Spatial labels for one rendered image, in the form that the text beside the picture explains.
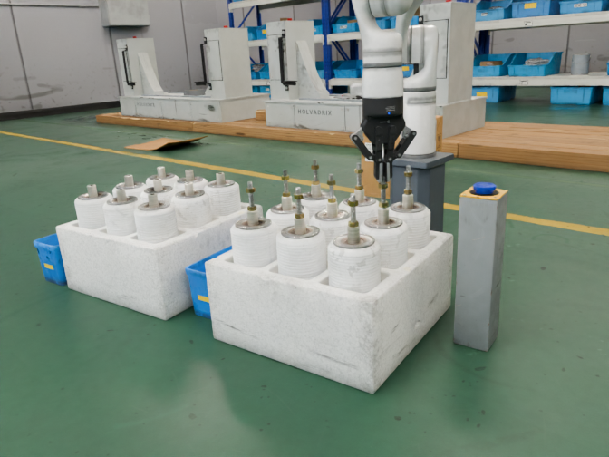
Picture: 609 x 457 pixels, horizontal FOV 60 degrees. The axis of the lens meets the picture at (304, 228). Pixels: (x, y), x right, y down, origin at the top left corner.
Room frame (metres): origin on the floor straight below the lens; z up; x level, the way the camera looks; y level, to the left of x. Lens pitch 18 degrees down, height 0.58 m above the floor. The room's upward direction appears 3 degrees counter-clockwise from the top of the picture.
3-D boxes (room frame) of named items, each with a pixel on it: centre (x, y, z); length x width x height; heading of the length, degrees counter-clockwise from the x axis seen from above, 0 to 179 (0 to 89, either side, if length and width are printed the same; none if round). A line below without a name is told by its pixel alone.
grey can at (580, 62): (5.08, -2.65, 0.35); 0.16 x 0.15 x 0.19; 46
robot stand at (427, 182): (1.41, -0.32, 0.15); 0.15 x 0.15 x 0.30; 46
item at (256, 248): (1.03, 0.10, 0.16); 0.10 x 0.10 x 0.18
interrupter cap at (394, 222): (0.99, -0.16, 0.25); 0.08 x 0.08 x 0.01
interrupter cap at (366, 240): (0.89, -0.09, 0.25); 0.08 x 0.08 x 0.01
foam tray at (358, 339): (1.06, -0.06, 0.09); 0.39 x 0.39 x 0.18; 54
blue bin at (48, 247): (1.49, 0.64, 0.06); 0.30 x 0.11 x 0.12; 145
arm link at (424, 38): (1.41, -0.32, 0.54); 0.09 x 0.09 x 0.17; 79
